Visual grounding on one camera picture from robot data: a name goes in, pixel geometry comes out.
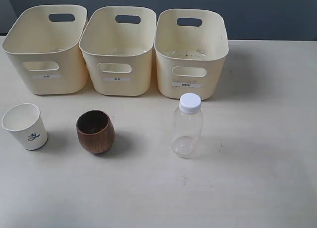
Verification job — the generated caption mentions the clear plastic bottle white cap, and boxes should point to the clear plastic bottle white cap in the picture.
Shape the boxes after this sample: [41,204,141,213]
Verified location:
[171,92,204,158]

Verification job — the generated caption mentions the brown wooden cup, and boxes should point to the brown wooden cup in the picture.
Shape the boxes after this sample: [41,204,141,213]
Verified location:
[76,110,115,154]

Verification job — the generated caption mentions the white paper cup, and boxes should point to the white paper cup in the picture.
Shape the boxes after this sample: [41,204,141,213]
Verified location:
[1,103,48,151]

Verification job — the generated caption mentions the right cream plastic bin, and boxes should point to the right cream plastic bin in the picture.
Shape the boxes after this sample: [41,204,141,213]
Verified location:
[154,9,229,99]

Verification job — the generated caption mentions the cream plastic bin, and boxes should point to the cream plastic bin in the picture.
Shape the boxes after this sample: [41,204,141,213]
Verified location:
[154,9,229,99]
[2,4,88,95]
[79,6,157,96]

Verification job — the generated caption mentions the middle cream plastic bin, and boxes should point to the middle cream plastic bin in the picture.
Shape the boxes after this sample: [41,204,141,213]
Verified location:
[79,6,157,96]

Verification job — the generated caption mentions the left cream plastic bin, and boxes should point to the left cream plastic bin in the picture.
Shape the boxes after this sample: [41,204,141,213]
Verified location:
[2,4,88,95]

